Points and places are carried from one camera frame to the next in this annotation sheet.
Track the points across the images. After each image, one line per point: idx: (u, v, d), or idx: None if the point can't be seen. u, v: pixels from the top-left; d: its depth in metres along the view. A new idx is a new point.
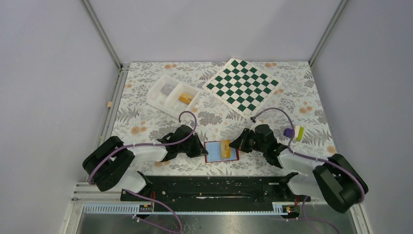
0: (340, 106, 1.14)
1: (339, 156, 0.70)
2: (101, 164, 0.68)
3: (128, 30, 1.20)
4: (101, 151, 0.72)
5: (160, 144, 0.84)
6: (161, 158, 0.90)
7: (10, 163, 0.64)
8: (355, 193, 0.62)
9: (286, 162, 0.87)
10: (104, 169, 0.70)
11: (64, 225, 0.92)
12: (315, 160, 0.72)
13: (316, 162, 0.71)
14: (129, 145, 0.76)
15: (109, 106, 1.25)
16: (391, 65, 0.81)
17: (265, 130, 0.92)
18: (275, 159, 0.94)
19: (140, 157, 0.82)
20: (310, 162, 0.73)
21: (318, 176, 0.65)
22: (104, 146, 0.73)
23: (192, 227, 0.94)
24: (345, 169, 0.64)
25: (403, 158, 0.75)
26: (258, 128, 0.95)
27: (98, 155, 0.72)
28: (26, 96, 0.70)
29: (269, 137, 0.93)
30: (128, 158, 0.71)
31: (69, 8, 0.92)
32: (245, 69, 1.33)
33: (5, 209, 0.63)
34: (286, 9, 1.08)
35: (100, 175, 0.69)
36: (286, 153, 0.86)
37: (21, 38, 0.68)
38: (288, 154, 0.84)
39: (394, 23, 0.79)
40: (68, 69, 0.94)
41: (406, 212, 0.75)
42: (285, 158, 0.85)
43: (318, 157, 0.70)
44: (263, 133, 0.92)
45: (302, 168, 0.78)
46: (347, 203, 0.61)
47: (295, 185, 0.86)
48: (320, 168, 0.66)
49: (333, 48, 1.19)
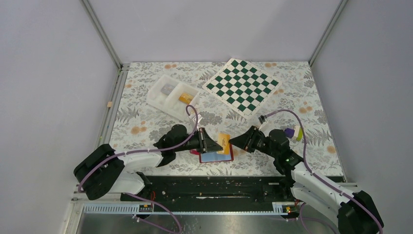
0: (340, 106, 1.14)
1: (365, 193, 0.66)
2: (92, 171, 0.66)
3: (128, 30, 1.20)
4: (93, 159, 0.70)
5: (156, 149, 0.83)
6: (157, 164, 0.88)
7: (10, 163, 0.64)
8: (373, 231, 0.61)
9: (299, 181, 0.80)
10: (94, 178, 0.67)
11: (64, 225, 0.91)
12: (339, 192, 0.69)
13: (341, 196, 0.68)
14: (120, 153, 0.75)
15: (109, 106, 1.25)
16: (391, 64, 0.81)
17: (281, 140, 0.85)
18: (286, 168, 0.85)
19: (134, 164, 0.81)
20: (333, 193, 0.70)
21: (341, 215, 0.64)
22: (95, 155, 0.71)
23: (192, 227, 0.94)
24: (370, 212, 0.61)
25: (402, 159, 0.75)
26: (274, 136, 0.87)
27: (89, 164, 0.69)
28: (25, 95, 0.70)
29: (285, 146, 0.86)
30: (118, 168, 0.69)
31: (69, 8, 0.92)
32: (245, 69, 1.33)
33: (5, 209, 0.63)
34: (285, 9, 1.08)
35: (90, 185, 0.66)
36: (301, 170, 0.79)
37: (21, 38, 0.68)
38: (304, 173, 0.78)
39: (395, 23, 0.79)
40: (68, 69, 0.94)
41: (405, 213, 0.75)
42: (299, 176, 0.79)
43: (344, 191, 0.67)
44: (279, 142, 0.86)
45: (320, 194, 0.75)
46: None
47: (300, 192, 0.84)
48: (345, 207, 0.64)
49: (333, 48, 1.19)
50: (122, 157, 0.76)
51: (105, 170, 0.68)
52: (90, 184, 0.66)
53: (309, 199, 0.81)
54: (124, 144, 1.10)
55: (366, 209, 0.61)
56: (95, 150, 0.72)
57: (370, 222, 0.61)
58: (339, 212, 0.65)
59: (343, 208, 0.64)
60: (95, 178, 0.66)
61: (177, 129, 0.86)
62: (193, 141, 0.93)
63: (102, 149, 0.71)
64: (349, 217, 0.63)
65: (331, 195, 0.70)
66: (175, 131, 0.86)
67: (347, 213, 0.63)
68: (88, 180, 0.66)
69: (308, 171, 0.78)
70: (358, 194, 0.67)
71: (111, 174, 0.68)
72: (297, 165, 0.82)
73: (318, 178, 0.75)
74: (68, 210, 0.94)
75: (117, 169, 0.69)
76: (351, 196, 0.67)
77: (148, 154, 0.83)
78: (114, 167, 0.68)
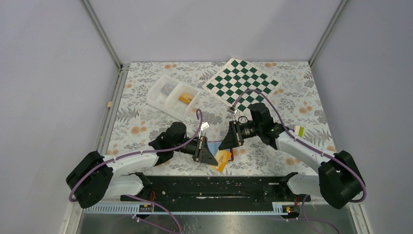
0: (340, 106, 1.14)
1: (346, 153, 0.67)
2: (82, 180, 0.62)
3: (128, 31, 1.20)
4: (81, 167, 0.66)
5: (150, 150, 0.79)
6: (152, 164, 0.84)
7: (11, 163, 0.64)
8: (355, 191, 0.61)
9: (284, 147, 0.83)
10: (84, 187, 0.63)
11: (64, 225, 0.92)
12: (320, 153, 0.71)
13: (322, 157, 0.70)
14: (109, 160, 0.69)
15: (109, 106, 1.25)
16: (391, 65, 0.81)
17: (260, 108, 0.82)
18: (271, 138, 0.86)
19: (124, 169, 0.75)
20: (314, 154, 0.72)
21: (322, 173, 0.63)
22: (84, 163, 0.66)
23: (191, 227, 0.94)
24: (349, 167, 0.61)
25: (402, 159, 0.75)
26: (254, 106, 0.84)
27: (78, 172, 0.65)
28: (25, 96, 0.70)
29: (265, 115, 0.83)
30: (107, 177, 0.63)
31: (68, 9, 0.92)
32: (245, 69, 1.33)
33: (6, 209, 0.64)
34: (285, 9, 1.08)
35: (82, 193, 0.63)
36: (285, 137, 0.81)
37: (21, 39, 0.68)
38: (288, 139, 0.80)
39: (395, 23, 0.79)
40: (68, 69, 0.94)
41: (407, 214, 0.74)
42: (283, 142, 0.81)
43: (325, 152, 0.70)
44: (259, 111, 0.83)
45: (302, 156, 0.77)
46: (345, 200, 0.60)
47: (295, 184, 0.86)
48: (325, 165, 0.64)
49: (334, 48, 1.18)
50: (113, 163, 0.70)
51: (94, 179, 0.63)
52: (81, 194, 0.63)
53: (303, 186, 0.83)
54: (124, 144, 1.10)
55: (347, 166, 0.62)
56: (84, 158, 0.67)
57: (352, 182, 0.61)
58: (320, 171, 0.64)
59: (324, 167, 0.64)
60: (85, 187, 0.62)
61: (176, 127, 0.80)
62: (191, 146, 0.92)
63: (90, 157, 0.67)
64: (329, 174, 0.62)
65: (312, 156, 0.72)
66: (174, 128, 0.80)
67: (327, 171, 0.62)
68: (79, 188, 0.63)
69: (291, 137, 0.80)
70: (339, 154, 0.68)
71: (100, 183, 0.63)
72: (280, 133, 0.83)
73: (300, 142, 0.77)
74: (68, 210, 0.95)
75: (105, 179, 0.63)
76: (332, 155, 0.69)
77: (142, 155, 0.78)
78: (102, 177, 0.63)
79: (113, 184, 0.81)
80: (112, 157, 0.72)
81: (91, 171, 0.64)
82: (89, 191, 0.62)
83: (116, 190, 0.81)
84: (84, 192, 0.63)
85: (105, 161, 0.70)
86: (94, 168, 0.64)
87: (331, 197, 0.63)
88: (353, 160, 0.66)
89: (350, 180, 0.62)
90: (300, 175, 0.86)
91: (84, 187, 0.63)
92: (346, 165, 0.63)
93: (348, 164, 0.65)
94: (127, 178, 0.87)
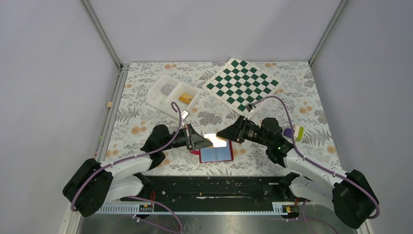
0: (340, 106, 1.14)
1: (357, 172, 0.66)
2: (82, 187, 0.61)
3: (128, 31, 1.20)
4: (79, 176, 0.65)
5: (143, 154, 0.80)
6: (147, 167, 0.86)
7: (11, 163, 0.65)
8: (369, 211, 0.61)
9: (293, 166, 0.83)
10: (84, 195, 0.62)
11: (64, 226, 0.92)
12: (332, 173, 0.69)
13: (333, 178, 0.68)
14: (106, 165, 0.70)
15: (109, 106, 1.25)
16: (391, 65, 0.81)
17: (273, 128, 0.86)
18: (279, 157, 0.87)
19: (122, 174, 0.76)
20: (326, 175, 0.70)
21: (336, 196, 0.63)
22: (81, 172, 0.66)
23: (191, 227, 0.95)
24: (365, 189, 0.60)
25: (403, 160, 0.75)
26: (267, 126, 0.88)
27: (76, 181, 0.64)
28: (25, 96, 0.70)
29: (278, 135, 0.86)
30: (107, 181, 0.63)
31: (69, 9, 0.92)
32: (245, 69, 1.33)
33: (7, 210, 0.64)
34: (285, 9, 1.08)
35: (82, 201, 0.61)
36: (293, 156, 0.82)
37: (20, 38, 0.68)
38: (297, 159, 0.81)
39: (395, 24, 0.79)
40: (68, 69, 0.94)
41: (407, 214, 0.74)
42: (291, 162, 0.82)
43: (336, 172, 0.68)
44: (272, 131, 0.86)
45: (312, 177, 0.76)
46: (359, 219, 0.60)
47: (298, 188, 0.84)
48: (339, 187, 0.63)
49: (334, 49, 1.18)
50: (110, 168, 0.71)
51: (93, 185, 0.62)
52: (81, 203, 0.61)
53: (306, 191, 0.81)
54: (124, 144, 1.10)
55: (362, 188, 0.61)
56: (81, 167, 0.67)
57: (366, 201, 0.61)
58: (333, 193, 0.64)
59: (338, 189, 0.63)
60: (85, 194, 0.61)
61: (158, 130, 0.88)
62: (179, 139, 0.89)
63: (87, 165, 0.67)
64: (345, 196, 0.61)
65: (324, 176, 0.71)
66: (157, 132, 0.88)
67: (341, 193, 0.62)
68: (79, 197, 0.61)
69: (299, 157, 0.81)
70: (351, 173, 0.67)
71: (101, 188, 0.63)
72: (288, 151, 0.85)
73: (309, 162, 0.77)
74: (68, 210, 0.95)
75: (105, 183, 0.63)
76: (344, 176, 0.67)
77: (137, 159, 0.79)
78: (102, 182, 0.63)
79: (111, 189, 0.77)
80: (109, 162, 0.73)
81: (90, 177, 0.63)
82: (90, 197, 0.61)
83: (115, 194, 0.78)
84: (84, 200, 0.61)
85: (103, 166, 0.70)
86: (92, 175, 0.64)
87: (346, 216, 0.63)
88: (366, 179, 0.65)
89: (364, 199, 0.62)
90: (306, 182, 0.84)
91: (83, 195, 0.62)
92: (360, 186, 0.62)
93: (361, 183, 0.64)
94: (124, 179, 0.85)
